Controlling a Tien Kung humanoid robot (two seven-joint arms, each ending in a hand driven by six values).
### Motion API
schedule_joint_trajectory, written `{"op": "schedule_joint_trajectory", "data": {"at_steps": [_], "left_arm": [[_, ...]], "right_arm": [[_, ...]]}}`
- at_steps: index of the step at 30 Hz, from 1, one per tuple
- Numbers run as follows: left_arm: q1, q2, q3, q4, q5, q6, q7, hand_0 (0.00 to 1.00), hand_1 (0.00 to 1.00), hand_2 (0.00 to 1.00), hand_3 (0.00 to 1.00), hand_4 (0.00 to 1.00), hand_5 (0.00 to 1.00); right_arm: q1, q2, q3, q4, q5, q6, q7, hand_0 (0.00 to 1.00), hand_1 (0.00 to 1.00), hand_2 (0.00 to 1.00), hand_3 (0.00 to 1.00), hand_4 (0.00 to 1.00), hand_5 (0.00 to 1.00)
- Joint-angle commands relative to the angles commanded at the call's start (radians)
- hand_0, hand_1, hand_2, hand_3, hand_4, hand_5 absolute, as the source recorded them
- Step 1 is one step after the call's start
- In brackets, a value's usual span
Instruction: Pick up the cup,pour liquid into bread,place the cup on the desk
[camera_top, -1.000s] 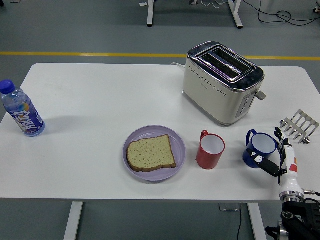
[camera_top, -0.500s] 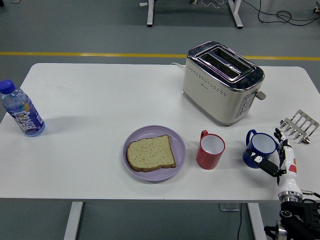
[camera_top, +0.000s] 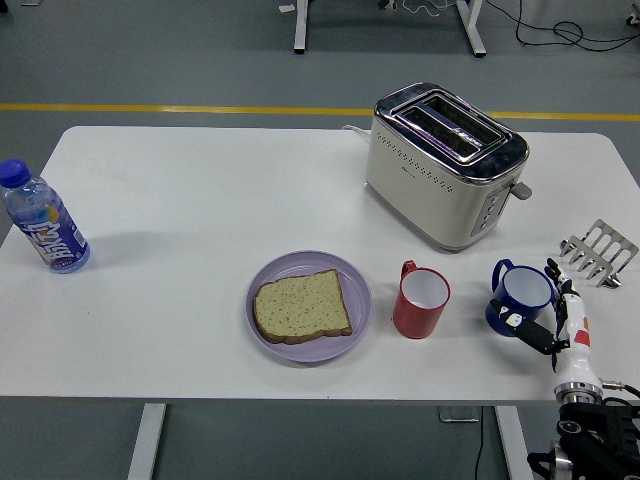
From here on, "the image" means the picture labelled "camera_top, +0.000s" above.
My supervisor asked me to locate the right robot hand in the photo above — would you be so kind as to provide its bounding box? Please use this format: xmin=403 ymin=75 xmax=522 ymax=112
xmin=488 ymin=257 xmax=604 ymax=389

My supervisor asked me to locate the blue enamel cup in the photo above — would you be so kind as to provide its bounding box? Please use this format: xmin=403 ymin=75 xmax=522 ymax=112
xmin=484 ymin=257 xmax=557 ymax=337

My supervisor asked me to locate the red enamel cup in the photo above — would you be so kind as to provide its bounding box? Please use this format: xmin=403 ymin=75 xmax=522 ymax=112
xmin=392 ymin=259 xmax=452 ymax=340

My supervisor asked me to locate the slice of bread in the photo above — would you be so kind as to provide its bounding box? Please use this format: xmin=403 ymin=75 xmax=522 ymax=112
xmin=252 ymin=268 xmax=354 ymax=346

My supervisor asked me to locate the metal toast rack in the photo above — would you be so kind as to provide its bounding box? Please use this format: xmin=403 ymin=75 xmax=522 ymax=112
xmin=558 ymin=219 xmax=640 ymax=290

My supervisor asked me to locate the grey box under table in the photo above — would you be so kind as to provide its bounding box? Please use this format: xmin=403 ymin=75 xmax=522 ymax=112
xmin=438 ymin=405 xmax=481 ymax=424

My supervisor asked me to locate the cream and chrome toaster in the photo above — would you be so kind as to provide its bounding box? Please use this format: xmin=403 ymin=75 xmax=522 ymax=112
xmin=364 ymin=82 xmax=534 ymax=254

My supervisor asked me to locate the purple plate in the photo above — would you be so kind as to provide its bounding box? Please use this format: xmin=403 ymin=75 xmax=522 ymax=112
xmin=245 ymin=250 xmax=374 ymax=365

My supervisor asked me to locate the white background table leg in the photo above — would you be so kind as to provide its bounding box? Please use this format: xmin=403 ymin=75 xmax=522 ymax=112
xmin=293 ymin=0 xmax=312 ymax=55
xmin=454 ymin=0 xmax=488 ymax=58

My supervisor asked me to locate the yellow floor tape line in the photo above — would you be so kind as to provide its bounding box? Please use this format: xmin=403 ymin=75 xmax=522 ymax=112
xmin=0 ymin=102 xmax=640 ymax=123

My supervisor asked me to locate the blue-capped drink bottle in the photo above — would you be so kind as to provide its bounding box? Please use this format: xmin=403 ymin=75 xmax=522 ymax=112
xmin=0 ymin=158 xmax=92 ymax=275

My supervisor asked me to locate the black cable under table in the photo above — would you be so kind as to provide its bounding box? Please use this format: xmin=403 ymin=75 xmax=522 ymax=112
xmin=473 ymin=405 xmax=487 ymax=480

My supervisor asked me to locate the white toaster cord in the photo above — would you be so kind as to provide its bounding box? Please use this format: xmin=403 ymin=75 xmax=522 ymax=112
xmin=341 ymin=124 xmax=372 ymax=144

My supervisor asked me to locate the black floor cable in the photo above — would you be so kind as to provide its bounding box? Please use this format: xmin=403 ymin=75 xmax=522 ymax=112
xmin=484 ymin=0 xmax=640 ymax=52

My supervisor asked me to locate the white floor cable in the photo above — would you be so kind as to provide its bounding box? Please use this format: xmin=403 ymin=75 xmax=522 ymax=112
xmin=402 ymin=0 xmax=459 ymax=17

